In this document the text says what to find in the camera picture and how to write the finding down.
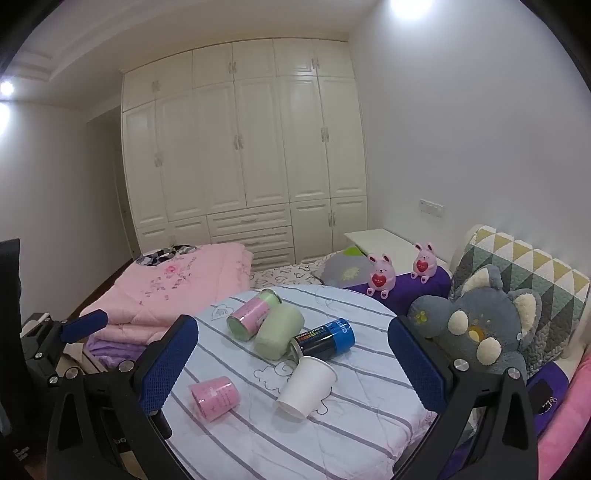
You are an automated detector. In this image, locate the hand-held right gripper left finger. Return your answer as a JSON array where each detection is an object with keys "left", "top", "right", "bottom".
[{"left": 46, "top": 315, "right": 199, "bottom": 470}]

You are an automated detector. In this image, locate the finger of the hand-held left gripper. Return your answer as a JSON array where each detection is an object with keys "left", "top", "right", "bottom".
[{"left": 25, "top": 310, "right": 110, "bottom": 385}]

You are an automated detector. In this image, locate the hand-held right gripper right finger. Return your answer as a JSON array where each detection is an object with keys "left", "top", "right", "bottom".
[{"left": 387, "top": 315, "right": 541, "bottom": 480}]

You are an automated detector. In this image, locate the white paper cup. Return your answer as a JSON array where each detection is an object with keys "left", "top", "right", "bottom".
[{"left": 276, "top": 355, "right": 337, "bottom": 420}]

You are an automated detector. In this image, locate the pink cup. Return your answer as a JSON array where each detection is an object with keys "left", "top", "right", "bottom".
[{"left": 188, "top": 376, "right": 241, "bottom": 423}]

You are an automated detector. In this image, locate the pale green cup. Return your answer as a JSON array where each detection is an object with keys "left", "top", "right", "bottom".
[{"left": 255, "top": 305, "right": 305, "bottom": 361}]

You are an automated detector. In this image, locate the purple folded blanket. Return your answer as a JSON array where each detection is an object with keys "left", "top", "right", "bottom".
[{"left": 88, "top": 335, "right": 153, "bottom": 370}]

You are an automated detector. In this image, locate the purple pillow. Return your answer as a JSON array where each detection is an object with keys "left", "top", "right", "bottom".
[{"left": 344, "top": 267, "right": 452, "bottom": 315}]

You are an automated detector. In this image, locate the striped light blue sheet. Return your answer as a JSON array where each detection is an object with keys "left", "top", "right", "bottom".
[{"left": 159, "top": 285, "right": 439, "bottom": 480}]

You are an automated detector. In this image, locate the pink folded quilt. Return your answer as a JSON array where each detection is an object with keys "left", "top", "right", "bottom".
[{"left": 78, "top": 243, "right": 254, "bottom": 344}]

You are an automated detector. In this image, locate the grey koala plush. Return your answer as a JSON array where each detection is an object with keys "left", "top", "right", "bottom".
[{"left": 407, "top": 264, "right": 543, "bottom": 379}]

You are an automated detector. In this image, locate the pink bunny toy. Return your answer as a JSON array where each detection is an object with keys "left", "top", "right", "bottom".
[
  {"left": 410, "top": 242, "right": 438, "bottom": 283},
  {"left": 367, "top": 252, "right": 397, "bottom": 297}
]

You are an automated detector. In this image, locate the blue and black can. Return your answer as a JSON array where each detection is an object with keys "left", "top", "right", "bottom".
[{"left": 290, "top": 318, "right": 355, "bottom": 365}]

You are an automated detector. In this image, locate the pink and green can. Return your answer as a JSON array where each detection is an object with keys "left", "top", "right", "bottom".
[{"left": 226, "top": 288, "right": 282, "bottom": 341}]

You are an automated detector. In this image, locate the black and white patterned cloth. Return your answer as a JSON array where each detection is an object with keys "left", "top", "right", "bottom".
[{"left": 134, "top": 244, "right": 199, "bottom": 267}]

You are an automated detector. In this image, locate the grey round cushion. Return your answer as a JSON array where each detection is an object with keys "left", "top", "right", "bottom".
[{"left": 316, "top": 247, "right": 377, "bottom": 289}]

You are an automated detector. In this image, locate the white nightstand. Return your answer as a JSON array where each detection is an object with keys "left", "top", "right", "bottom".
[{"left": 344, "top": 228, "right": 448, "bottom": 268}]

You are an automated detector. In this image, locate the heart print bedsheet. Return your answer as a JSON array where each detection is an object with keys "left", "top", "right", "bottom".
[{"left": 249, "top": 251, "right": 342, "bottom": 291}]

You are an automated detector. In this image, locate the triangle pattern quilted cover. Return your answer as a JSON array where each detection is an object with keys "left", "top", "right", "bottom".
[{"left": 450, "top": 225, "right": 591, "bottom": 374}]

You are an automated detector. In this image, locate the pink blanket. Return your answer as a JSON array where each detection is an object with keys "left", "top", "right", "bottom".
[{"left": 538, "top": 369, "right": 591, "bottom": 480}]

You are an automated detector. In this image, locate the cream wardrobe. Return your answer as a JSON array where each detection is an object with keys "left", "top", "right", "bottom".
[{"left": 121, "top": 38, "right": 369, "bottom": 271}]

